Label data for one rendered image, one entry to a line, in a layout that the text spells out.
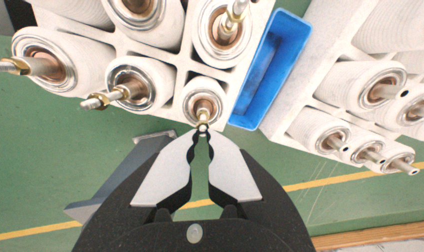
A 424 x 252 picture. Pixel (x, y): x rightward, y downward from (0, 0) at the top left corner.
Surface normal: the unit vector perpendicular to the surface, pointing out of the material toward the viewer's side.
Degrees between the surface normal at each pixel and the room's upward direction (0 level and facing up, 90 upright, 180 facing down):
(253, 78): 0
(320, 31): 90
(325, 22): 90
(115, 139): 0
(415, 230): 90
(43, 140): 0
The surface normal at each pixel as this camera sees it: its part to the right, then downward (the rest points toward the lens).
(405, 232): -0.19, -0.86
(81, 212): 0.05, 0.47
